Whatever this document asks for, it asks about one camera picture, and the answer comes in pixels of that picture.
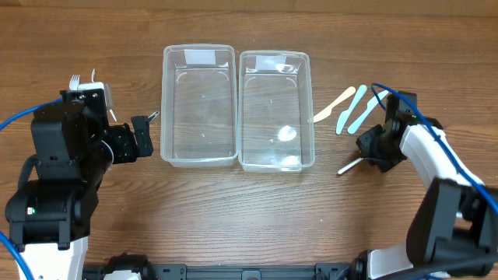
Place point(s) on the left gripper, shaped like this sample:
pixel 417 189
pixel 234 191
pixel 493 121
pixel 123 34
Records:
pixel 142 136

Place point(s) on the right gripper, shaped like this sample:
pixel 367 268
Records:
pixel 368 148

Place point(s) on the pale blue plastic knife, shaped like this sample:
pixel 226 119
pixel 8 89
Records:
pixel 370 106

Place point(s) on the light blue plastic knife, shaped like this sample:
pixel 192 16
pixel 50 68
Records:
pixel 344 116

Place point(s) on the beige plastic knife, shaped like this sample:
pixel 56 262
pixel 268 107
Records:
pixel 326 112

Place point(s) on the white plastic knife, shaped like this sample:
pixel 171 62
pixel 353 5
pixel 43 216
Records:
pixel 349 166

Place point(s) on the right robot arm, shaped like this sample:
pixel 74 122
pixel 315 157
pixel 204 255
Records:
pixel 454 231

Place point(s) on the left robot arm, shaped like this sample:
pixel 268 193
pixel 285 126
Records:
pixel 49 216

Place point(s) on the left clear plastic container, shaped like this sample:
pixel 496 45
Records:
pixel 198 106

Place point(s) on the clear plastic container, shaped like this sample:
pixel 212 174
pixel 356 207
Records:
pixel 275 103
pixel 198 106

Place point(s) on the right clear plastic container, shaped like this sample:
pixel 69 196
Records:
pixel 275 103

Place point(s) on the black handled metal fork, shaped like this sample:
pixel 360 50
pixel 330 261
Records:
pixel 153 115

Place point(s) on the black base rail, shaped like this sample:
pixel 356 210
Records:
pixel 134 266

